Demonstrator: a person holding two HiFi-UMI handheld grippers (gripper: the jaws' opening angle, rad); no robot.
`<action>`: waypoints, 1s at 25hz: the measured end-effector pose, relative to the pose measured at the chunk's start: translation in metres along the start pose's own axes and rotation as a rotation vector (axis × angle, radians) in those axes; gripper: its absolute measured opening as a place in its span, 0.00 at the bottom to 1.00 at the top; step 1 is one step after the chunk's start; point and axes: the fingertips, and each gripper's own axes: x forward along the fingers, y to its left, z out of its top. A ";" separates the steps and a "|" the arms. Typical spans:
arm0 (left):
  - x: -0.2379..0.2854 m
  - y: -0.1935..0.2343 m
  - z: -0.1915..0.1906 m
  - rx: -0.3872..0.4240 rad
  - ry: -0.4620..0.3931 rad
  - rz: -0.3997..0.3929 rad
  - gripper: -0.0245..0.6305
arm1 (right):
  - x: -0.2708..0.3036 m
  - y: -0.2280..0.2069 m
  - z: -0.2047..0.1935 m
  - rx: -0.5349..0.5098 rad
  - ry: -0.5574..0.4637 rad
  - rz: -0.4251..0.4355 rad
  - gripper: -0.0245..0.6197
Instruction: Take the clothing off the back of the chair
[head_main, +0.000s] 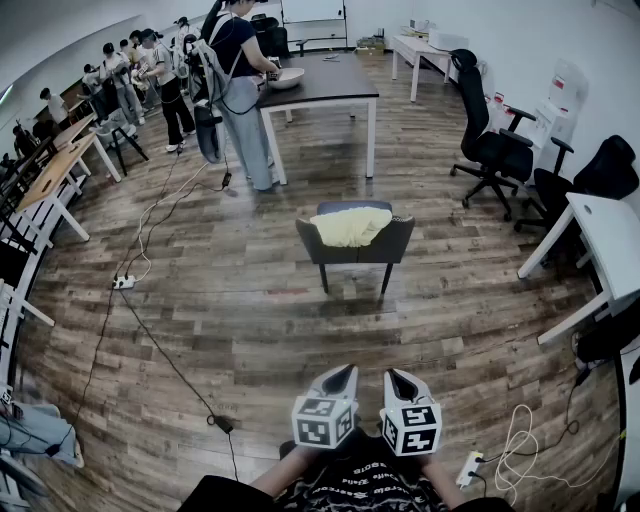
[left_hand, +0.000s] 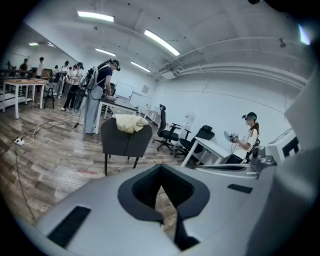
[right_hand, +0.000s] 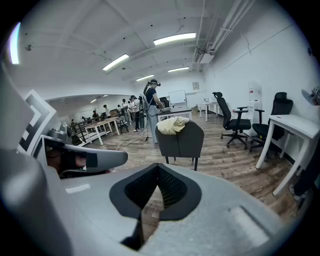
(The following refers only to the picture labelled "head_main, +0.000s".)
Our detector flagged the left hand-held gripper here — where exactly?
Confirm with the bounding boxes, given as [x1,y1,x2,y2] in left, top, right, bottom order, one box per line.
[291,363,361,451]

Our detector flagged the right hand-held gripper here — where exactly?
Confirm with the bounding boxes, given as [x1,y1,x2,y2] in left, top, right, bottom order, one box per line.
[379,368,444,458]

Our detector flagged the pale yellow clothes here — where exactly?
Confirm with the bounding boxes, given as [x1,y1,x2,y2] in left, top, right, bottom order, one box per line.
[309,206,393,249]

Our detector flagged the person's right forearm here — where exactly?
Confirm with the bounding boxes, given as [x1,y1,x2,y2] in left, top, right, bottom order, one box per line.
[418,451,467,510]

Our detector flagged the person's left forearm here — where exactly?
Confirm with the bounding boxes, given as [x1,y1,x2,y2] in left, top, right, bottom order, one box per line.
[248,443,329,501]

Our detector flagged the black office chair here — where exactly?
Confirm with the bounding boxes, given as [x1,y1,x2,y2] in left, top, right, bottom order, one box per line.
[448,48,538,223]
[249,14,292,59]
[513,134,640,234]

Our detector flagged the person's black patterned shirt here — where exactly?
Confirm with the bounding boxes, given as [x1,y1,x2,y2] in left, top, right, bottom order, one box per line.
[177,428,516,512]

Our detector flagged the black bag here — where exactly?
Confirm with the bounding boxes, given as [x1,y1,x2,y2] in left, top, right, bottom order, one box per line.
[574,328,640,365]

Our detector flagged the dark table with white legs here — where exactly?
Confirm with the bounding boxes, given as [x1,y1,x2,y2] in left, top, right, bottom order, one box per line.
[254,51,381,187]

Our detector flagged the white water dispenser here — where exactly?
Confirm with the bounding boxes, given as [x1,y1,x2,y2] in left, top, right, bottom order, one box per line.
[528,58,591,162]

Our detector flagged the white bowl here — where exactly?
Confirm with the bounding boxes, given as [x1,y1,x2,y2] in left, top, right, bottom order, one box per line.
[268,67,306,91]

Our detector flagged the white stool with black legs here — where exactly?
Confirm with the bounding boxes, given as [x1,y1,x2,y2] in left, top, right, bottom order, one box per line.
[88,111,151,178]

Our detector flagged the grey backpack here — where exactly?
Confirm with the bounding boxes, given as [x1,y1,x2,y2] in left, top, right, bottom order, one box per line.
[189,37,237,104]

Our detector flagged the cardboard box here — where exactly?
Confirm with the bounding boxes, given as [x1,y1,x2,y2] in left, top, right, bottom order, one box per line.
[355,36,389,56]

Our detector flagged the white side table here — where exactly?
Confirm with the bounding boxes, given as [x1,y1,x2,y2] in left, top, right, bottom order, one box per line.
[389,34,471,104]

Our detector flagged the wooden desk with white legs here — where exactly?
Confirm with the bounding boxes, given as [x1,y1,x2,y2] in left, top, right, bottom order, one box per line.
[16,131,124,242]
[52,113,100,152]

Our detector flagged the white box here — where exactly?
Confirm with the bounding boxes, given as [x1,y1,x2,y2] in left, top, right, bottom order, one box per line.
[428,27,471,52]

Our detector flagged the whiteboard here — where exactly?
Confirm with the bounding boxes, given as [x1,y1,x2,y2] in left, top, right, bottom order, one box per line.
[279,0,349,52]

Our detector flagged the white cable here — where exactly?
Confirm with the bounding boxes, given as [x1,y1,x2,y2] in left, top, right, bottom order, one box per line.
[114,158,211,284]
[493,403,572,494]

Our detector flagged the black cable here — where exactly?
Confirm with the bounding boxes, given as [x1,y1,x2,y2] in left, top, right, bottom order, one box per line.
[119,288,242,482]

